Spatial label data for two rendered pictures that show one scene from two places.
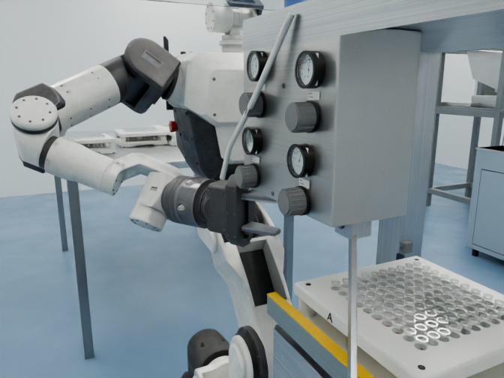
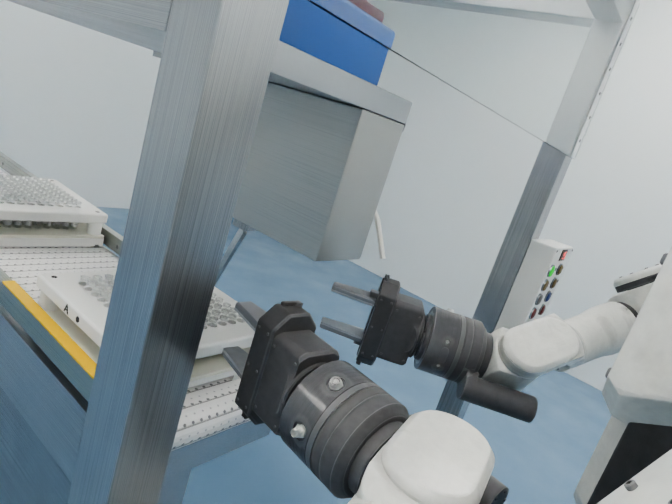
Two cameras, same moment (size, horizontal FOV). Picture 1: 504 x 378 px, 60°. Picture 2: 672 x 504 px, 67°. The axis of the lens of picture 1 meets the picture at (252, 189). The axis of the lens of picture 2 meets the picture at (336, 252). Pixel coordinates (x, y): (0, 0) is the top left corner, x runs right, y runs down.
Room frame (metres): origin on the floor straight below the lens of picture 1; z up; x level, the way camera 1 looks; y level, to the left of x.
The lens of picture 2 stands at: (1.23, -0.38, 1.20)
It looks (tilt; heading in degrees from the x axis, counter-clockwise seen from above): 14 degrees down; 150
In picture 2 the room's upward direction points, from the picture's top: 18 degrees clockwise
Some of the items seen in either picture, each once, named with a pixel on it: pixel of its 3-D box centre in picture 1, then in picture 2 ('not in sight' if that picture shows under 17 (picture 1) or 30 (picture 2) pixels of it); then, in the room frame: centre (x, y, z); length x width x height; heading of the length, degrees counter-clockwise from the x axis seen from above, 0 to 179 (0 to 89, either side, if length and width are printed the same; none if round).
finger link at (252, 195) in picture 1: (261, 194); (355, 290); (0.68, -0.02, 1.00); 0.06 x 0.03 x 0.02; 58
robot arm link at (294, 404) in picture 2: not in sight; (304, 392); (0.87, -0.16, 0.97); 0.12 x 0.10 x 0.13; 18
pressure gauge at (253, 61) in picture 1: (257, 66); not in sight; (0.57, -0.01, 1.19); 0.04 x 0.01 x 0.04; 26
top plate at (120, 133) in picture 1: (139, 132); not in sight; (2.43, 0.62, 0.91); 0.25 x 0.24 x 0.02; 115
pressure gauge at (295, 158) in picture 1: (300, 160); not in sight; (0.47, -0.05, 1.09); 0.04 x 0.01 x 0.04; 26
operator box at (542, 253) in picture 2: not in sight; (532, 292); (0.42, 0.66, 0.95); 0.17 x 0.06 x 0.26; 116
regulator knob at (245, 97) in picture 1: (251, 100); not in sight; (0.57, 0.00, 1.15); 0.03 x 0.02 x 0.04; 26
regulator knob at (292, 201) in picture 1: (292, 197); not in sight; (0.48, -0.05, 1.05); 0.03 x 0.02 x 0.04; 26
